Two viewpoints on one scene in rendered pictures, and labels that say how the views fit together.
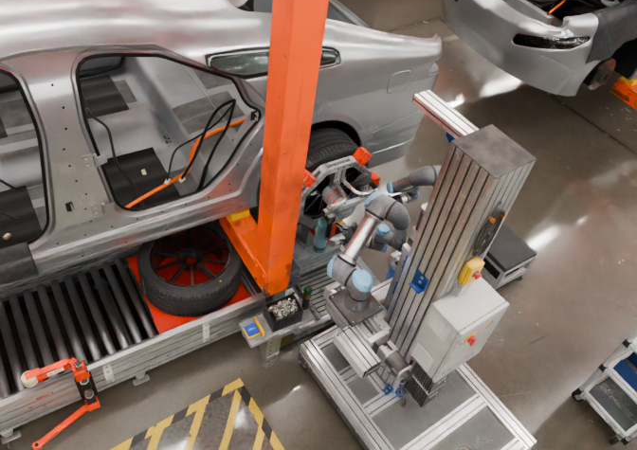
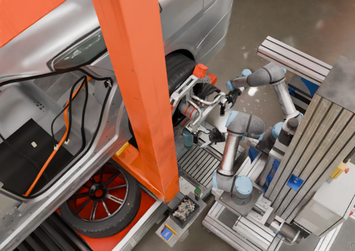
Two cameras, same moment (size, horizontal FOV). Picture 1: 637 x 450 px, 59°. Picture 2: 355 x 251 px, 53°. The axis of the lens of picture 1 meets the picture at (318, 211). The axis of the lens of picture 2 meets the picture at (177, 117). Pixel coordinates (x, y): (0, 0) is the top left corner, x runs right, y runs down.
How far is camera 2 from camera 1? 115 cm
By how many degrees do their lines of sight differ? 14
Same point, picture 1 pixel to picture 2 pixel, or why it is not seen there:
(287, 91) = (143, 94)
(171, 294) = (96, 230)
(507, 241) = not seen: hidden behind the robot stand
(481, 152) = (346, 94)
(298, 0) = (129, 24)
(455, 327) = (338, 213)
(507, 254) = not seen: hidden behind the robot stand
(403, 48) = not seen: outside the picture
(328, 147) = (173, 76)
